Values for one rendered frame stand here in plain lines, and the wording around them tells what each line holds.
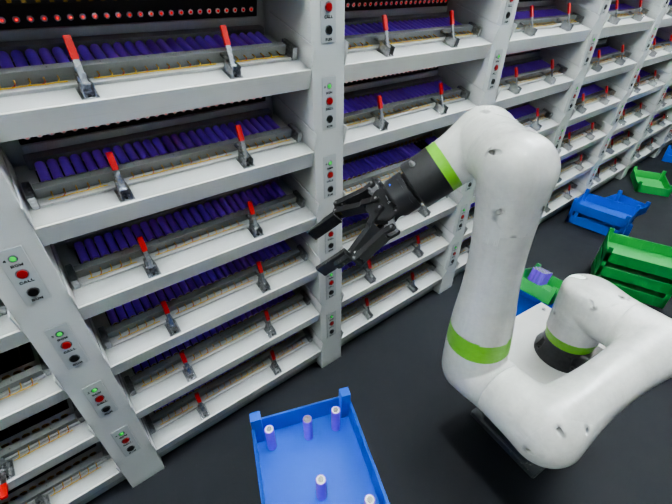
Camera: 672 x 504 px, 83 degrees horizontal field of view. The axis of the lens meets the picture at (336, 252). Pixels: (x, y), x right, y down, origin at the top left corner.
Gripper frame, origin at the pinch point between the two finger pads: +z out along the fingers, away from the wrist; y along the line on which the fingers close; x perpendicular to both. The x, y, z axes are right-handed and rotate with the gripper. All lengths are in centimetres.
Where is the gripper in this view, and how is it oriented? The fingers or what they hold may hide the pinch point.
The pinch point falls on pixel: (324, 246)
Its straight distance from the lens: 75.6
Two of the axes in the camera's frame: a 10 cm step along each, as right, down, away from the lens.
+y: -2.2, -7.3, 6.5
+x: -5.7, -4.5, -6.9
